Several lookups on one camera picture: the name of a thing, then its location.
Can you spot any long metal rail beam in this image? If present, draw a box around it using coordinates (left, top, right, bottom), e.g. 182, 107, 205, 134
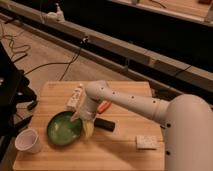
0, 0, 213, 93

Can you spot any white paper cup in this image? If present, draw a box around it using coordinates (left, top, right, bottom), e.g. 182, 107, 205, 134
15, 128, 42, 154

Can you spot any black floor cable left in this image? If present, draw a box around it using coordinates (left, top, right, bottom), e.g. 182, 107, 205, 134
0, 20, 88, 82

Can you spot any green ceramic bowl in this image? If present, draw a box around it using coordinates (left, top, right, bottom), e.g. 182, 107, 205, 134
46, 111, 82, 146

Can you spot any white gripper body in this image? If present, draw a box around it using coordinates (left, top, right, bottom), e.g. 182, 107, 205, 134
78, 98, 99, 121

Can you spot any white tube with cap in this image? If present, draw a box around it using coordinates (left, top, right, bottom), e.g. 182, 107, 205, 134
67, 84, 83, 111

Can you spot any beige speckled sponge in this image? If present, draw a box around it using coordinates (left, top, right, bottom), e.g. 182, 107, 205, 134
136, 135, 157, 150

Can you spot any black equipment stand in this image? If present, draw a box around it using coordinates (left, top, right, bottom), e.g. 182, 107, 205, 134
0, 42, 37, 163

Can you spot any white power strip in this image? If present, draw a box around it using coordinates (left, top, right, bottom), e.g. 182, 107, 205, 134
46, 4, 65, 22

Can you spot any orange carrot toy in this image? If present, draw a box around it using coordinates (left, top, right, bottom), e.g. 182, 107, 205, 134
97, 101, 111, 114

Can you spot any black rectangular block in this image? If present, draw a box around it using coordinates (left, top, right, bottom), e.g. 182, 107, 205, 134
94, 118, 115, 132

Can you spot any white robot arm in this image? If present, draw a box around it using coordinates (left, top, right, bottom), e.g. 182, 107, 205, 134
77, 80, 213, 171

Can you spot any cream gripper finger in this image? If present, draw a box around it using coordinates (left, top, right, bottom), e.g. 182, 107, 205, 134
83, 121, 94, 138
70, 113, 79, 121

